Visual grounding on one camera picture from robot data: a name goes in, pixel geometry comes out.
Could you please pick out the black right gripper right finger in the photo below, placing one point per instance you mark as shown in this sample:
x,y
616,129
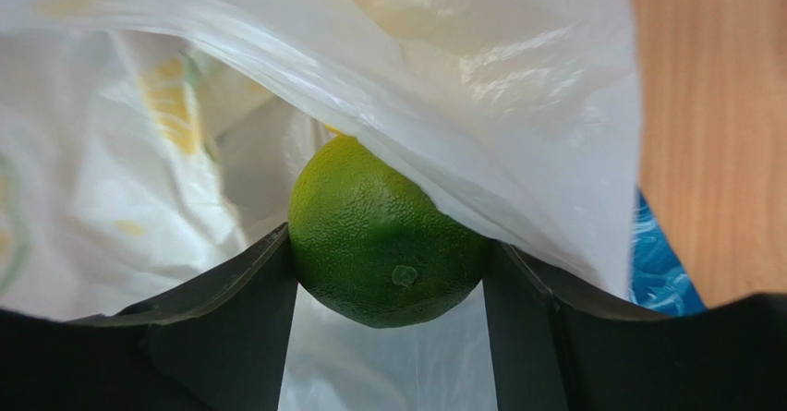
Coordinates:
x,y
560,343

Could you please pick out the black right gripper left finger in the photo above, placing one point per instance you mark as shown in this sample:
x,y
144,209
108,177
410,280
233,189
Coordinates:
x,y
215,342

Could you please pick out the green fake lime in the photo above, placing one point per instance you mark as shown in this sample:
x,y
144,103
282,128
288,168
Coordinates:
x,y
370,245

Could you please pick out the white printed plastic bag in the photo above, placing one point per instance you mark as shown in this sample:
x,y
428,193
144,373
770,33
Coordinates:
x,y
146,142

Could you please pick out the blue shark print cloth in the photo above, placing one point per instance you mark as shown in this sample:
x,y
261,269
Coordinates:
x,y
659,281

